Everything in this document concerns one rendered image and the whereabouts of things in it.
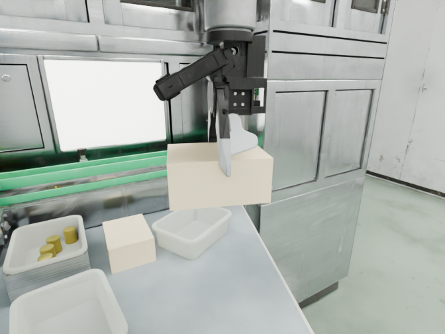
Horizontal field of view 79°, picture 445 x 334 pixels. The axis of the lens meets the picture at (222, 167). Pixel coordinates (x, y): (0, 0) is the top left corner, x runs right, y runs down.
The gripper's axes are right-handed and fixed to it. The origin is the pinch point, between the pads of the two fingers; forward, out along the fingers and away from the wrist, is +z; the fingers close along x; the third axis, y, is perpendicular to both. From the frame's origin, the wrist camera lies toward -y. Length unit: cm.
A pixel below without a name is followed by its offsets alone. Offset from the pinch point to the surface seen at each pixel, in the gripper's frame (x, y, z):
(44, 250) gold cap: 25, -42, 30
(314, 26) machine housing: 59, 46, -32
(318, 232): 65, 63, 60
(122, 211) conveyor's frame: 49, -27, 33
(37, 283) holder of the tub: 15, -40, 32
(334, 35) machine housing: 63, 57, -30
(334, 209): 68, 71, 50
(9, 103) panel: 57, -59, -6
